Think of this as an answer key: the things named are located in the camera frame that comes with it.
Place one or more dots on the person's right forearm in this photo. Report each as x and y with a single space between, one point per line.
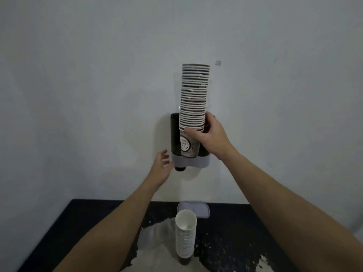
289 215

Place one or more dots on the person's left forearm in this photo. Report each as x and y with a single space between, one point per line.
113 235

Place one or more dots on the person's left hand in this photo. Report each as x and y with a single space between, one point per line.
160 169

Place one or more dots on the white dispenser lid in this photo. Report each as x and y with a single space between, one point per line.
202 209

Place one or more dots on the black wall cup dispenser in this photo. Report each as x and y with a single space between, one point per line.
174 138

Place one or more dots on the clear plastic sleeve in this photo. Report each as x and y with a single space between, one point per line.
156 235

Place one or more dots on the person's right hand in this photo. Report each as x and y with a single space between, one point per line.
215 138

